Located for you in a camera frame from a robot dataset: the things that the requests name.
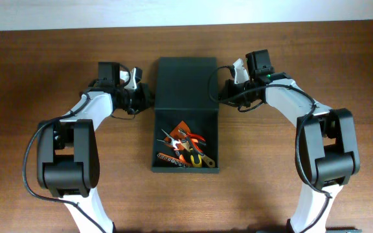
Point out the small red cutting pliers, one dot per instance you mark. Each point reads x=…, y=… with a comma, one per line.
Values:
x=193, y=140

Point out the black box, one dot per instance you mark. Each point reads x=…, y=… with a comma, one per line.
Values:
x=182, y=95

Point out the yellow black ratchet screwdriver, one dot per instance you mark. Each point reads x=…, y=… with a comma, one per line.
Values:
x=195, y=158

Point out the orange black needle-nose pliers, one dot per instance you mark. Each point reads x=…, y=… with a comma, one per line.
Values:
x=172, y=142

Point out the orange scraper with tan handle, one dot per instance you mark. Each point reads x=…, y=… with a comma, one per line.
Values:
x=188, y=148

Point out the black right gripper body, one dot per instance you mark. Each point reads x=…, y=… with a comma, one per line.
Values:
x=234, y=91

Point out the orange socket bit rail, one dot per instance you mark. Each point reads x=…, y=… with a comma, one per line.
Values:
x=173, y=160

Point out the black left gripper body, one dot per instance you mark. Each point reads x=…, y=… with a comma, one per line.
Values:
x=135, y=99

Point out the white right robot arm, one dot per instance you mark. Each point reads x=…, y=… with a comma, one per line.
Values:
x=326, y=152

